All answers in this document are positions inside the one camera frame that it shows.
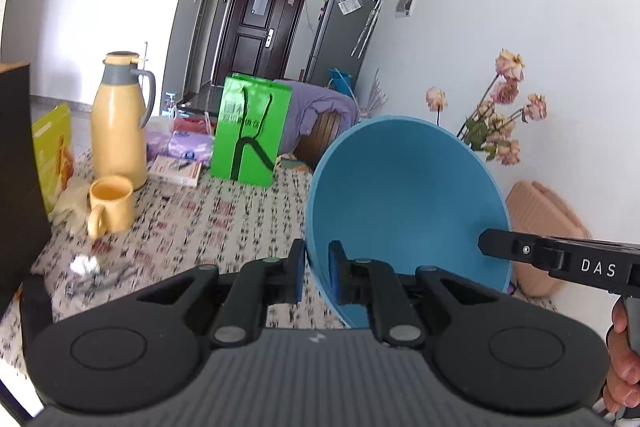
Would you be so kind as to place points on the purple blanket on chair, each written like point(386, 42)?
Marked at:
point(307, 103)

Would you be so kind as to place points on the eyeglasses on table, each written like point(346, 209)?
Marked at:
point(91, 278)

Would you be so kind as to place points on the wooden chair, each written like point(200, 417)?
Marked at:
point(311, 147)

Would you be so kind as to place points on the purple tissue pack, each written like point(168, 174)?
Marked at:
point(180, 145)

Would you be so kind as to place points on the black paper bag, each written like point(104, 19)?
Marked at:
point(25, 228)

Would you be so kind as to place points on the calligraphy print tablecloth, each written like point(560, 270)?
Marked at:
point(219, 222)

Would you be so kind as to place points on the blue bowl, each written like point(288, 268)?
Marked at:
point(409, 193)

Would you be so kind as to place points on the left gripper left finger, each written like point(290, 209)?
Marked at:
point(249, 293)

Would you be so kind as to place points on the grey refrigerator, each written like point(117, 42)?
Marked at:
point(344, 30)

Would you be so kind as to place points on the yellow thermos jug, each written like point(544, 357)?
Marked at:
point(123, 106)

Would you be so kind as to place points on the yellow mug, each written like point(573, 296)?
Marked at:
point(112, 206)

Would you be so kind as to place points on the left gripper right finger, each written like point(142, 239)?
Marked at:
point(374, 285)

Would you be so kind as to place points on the person right hand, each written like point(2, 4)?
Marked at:
point(622, 380)

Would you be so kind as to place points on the dark brown door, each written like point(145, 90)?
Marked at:
point(257, 39)

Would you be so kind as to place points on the pink laptop case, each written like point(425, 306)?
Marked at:
point(536, 209)

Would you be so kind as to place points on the green paper bag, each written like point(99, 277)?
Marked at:
point(249, 129)

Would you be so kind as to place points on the white red box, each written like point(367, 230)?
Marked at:
point(179, 171)

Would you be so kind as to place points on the dried pink roses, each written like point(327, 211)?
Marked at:
point(488, 131)

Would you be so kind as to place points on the yellow green box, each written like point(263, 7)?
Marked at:
point(52, 137)

